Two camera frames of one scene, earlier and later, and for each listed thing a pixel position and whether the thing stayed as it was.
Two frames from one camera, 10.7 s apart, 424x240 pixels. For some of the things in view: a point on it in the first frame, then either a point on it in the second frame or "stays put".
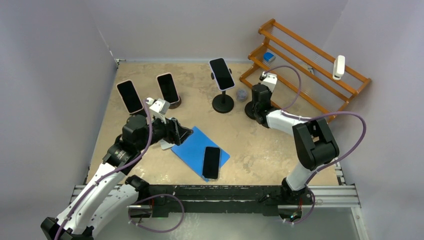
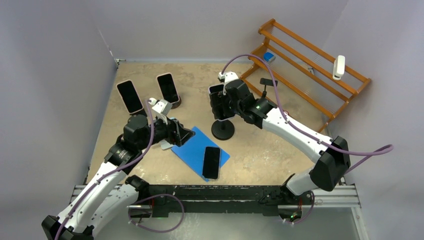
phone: x=222 y=74 to x=220 y=104
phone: x=211 y=163 stays put
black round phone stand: x=223 y=103 to x=222 y=130
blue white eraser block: x=269 y=57 stays put
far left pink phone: x=130 y=96 stays put
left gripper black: x=174 y=132 stays put
